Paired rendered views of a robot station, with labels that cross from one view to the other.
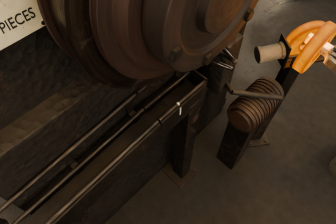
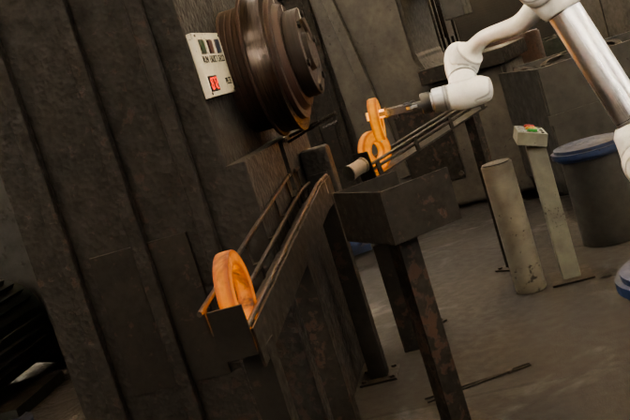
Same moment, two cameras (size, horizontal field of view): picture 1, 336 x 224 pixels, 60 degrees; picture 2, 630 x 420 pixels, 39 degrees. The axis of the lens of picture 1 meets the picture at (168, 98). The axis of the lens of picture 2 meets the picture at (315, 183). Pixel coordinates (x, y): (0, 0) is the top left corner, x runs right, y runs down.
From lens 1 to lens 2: 2.50 m
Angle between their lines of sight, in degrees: 56
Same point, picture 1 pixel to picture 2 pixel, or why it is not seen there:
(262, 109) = not seen: hidden behind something
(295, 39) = (364, 145)
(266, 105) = not seen: hidden behind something
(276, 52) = (360, 162)
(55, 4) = (254, 50)
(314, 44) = (371, 105)
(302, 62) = (375, 119)
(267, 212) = (500, 334)
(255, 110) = not seen: hidden behind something
